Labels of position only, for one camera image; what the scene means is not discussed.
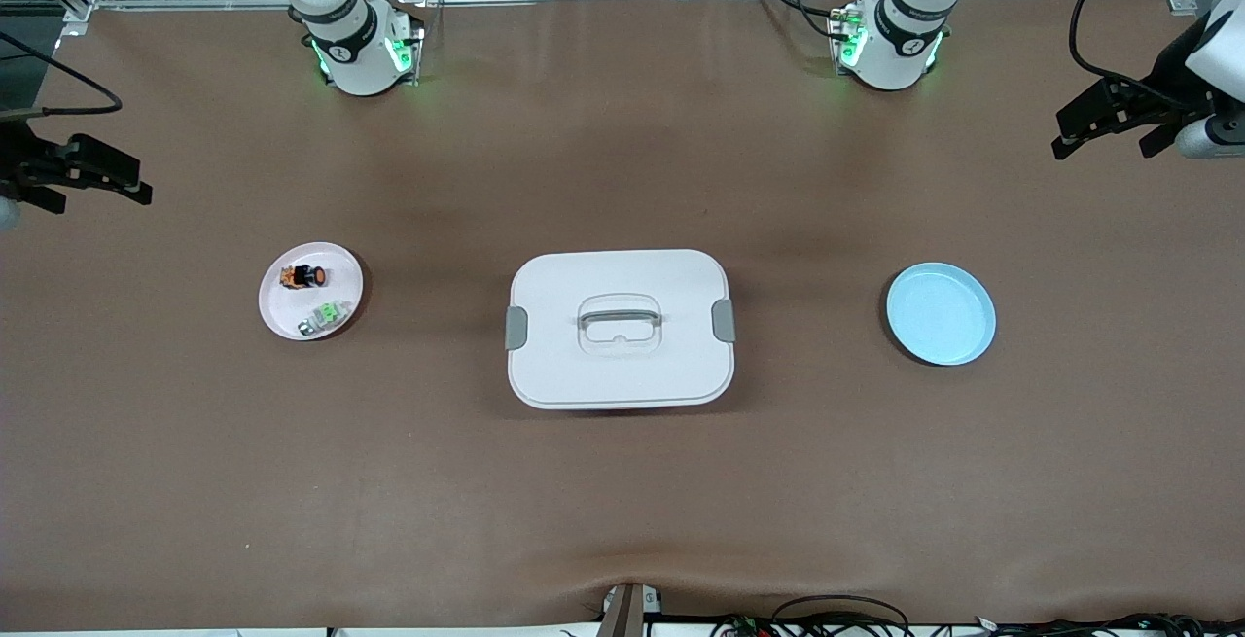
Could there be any pale pink round plate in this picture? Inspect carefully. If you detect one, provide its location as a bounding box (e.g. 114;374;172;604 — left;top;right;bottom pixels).
258;241;366;342

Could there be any light blue round plate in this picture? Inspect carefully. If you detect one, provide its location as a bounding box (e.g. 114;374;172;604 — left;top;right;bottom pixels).
885;262;998;367

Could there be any white lidded storage box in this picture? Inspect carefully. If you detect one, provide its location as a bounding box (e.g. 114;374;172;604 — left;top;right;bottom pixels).
505;248;737;411

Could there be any brown table mat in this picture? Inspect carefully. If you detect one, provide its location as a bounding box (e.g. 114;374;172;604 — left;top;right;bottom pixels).
0;0;1245;633

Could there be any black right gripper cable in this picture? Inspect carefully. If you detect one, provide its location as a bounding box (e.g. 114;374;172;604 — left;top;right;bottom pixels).
0;29;124;121

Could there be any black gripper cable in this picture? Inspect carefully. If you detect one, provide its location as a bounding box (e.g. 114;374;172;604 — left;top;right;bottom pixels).
1068;0;1183;98
0;29;124;121

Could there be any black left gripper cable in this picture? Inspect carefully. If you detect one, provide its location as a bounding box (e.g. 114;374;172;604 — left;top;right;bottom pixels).
1068;0;1183;98

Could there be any green push-button switch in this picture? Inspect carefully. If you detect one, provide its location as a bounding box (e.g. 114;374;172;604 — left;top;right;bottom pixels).
297;299;353;338

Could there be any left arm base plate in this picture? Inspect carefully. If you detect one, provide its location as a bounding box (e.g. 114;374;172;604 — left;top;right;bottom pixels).
827;5;949;86

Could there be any black left arm base cable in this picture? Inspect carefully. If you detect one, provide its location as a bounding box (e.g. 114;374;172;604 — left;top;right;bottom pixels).
747;0;852;40

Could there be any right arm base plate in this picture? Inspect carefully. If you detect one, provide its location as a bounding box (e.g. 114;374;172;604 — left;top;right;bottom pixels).
316;10;426;88

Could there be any tangled cable bundle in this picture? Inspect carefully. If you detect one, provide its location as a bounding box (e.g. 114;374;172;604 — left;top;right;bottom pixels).
710;611;1245;637

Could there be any black cable loop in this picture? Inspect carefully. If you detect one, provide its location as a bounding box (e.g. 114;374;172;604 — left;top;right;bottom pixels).
771;594;912;637

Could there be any small metal edge bracket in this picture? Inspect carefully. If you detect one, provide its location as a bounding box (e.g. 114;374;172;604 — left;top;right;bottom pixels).
598;582;664;637

